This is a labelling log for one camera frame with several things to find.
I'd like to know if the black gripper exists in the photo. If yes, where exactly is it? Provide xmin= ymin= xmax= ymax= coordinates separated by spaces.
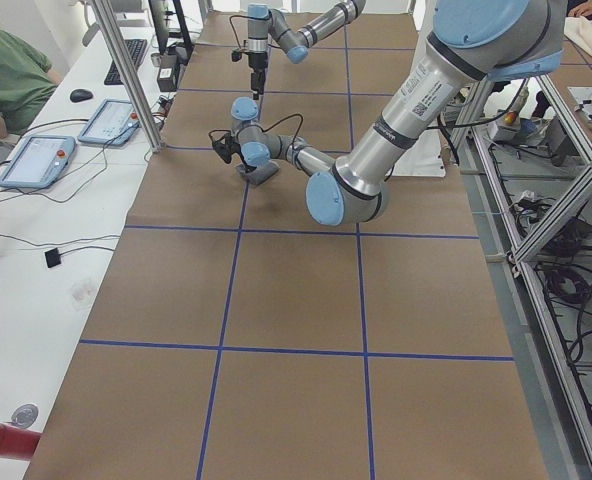
xmin=209 ymin=129 xmax=249 ymax=173
xmin=248 ymin=52 xmax=267 ymax=100

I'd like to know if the pink and grey towel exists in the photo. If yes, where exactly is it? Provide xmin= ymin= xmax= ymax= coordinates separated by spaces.
xmin=236 ymin=161 xmax=280 ymax=186

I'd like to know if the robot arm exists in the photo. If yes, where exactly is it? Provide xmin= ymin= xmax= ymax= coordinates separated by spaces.
xmin=242 ymin=0 xmax=366 ymax=100
xmin=212 ymin=0 xmax=567 ymax=226

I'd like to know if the black power adapter box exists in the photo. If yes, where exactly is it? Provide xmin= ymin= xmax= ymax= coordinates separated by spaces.
xmin=157 ymin=54 xmax=180 ymax=93

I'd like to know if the black computer monitor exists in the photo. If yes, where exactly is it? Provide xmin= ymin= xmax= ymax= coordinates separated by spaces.
xmin=148 ymin=0 xmax=194 ymax=65

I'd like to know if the far teach pendant tablet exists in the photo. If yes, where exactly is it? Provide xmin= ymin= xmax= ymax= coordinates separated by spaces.
xmin=77 ymin=99 xmax=139 ymax=147

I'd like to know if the teach pendant tablet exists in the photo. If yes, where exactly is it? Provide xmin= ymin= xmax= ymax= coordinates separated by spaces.
xmin=0 ymin=135 xmax=76 ymax=189
xmin=77 ymin=99 xmax=139 ymax=147

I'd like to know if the black computer keyboard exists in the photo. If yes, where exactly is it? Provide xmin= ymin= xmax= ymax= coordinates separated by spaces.
xmin=103 ymin=38 xmax=149 ymax=86

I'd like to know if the black computer mouse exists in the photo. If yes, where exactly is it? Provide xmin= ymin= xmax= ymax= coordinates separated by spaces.
xmin=69 ymin=88 xmax=94 ymax=103

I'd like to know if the near teach pendant tablet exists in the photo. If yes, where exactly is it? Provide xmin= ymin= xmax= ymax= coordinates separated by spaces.
xmin=0 ymin=135 xmax=76 ymax=189

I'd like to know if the small black square puck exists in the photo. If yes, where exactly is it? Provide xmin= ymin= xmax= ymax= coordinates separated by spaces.
xmin=44 ymin=248 xmax=62 ymax=268

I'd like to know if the person in green shirt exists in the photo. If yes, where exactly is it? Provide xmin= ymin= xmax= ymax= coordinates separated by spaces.
xmin=0 ymin=29 xmax=62 ymax=139

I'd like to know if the red cylinder bottle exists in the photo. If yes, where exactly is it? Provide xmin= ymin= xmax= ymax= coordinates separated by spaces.
xmin=0 ymin=423 xmax=41 ymax=460

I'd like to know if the aluminium frame post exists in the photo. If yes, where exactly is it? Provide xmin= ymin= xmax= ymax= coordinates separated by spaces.
xmin=91 ymin=0 xmax=163 ymax=154

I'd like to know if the aluminium frame rack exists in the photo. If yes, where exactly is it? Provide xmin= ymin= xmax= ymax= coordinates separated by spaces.
xmin=457 ymin=65 xmax=592 ymax=479

